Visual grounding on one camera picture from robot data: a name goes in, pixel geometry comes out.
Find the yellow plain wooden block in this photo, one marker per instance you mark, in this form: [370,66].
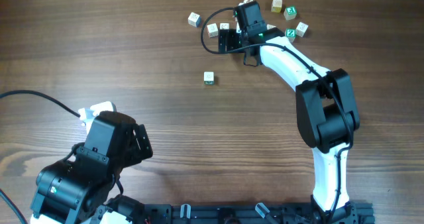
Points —
[276,6]

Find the green Z wooden block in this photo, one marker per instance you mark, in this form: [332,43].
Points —
[290,34]

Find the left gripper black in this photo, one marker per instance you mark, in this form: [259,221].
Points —
[133,156]

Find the blue picture wooden block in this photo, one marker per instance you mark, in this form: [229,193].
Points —
[224,26]

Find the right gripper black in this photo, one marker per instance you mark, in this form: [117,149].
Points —
[230,36]

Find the green letter wooden block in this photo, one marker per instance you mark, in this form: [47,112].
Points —
[290,13]

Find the blue edged far-left block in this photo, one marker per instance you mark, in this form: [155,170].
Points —
[194,19]

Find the blue D wooden block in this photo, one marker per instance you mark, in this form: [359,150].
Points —
[270,26]

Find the green bottom wooden block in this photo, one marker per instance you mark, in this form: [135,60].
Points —
[209,78]

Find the blue P wooden block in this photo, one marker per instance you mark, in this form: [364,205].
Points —
[301,29]

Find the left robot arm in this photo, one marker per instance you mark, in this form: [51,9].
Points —
[71,189]

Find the wooden block with red side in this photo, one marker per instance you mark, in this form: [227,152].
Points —
[212,30]

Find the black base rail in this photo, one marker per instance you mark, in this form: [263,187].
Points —
[296,213]

